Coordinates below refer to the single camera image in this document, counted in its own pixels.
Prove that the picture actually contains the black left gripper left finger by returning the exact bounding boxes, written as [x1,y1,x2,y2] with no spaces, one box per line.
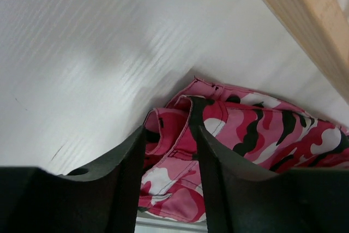
[1,127,146,232]

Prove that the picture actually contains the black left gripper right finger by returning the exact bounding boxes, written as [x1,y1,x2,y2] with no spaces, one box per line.
[197,127,348,232]

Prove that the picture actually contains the pink camouflage trousers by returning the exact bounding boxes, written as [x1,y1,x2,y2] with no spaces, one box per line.
[139,79,348,223]

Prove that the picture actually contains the wooden clothes rack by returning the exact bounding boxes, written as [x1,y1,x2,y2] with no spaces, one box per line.
[263,0,348,101]

